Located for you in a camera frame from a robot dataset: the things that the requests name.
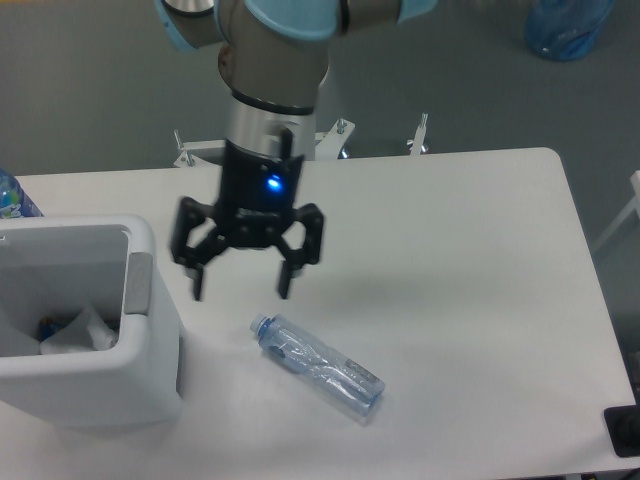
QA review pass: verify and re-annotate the colourful snack wrapper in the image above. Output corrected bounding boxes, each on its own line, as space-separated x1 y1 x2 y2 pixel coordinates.
38 317 68 342

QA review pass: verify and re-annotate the blue labelled water bottle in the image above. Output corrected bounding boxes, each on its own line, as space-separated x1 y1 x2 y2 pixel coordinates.
1 169 43 219

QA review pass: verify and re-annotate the white plastic trash can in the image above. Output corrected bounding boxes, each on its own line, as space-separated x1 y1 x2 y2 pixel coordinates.
1 215 184 427

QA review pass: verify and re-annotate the white paper tissue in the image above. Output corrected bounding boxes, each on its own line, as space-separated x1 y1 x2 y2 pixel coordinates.
40 306 119 355

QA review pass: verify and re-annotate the black device at table edge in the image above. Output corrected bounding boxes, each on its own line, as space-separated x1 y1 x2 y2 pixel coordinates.
604 405 639 458

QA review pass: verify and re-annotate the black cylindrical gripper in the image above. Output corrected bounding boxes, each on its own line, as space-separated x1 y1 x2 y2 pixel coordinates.
169 139 324 301

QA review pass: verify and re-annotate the clear blue plastic bottle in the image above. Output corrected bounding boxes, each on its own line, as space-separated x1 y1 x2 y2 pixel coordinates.
250 315 385 418

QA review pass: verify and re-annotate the white frame at right edge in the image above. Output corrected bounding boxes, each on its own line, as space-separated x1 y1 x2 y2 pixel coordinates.
603 171 640 241

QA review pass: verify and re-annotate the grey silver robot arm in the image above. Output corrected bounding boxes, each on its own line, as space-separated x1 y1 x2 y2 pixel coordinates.
156 1 433 298

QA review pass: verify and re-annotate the blue plastic bag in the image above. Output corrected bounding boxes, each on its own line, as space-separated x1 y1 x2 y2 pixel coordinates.
523 0 616 62

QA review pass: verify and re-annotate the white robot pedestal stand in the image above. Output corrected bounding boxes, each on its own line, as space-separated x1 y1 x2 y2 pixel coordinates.
173 112 429 168

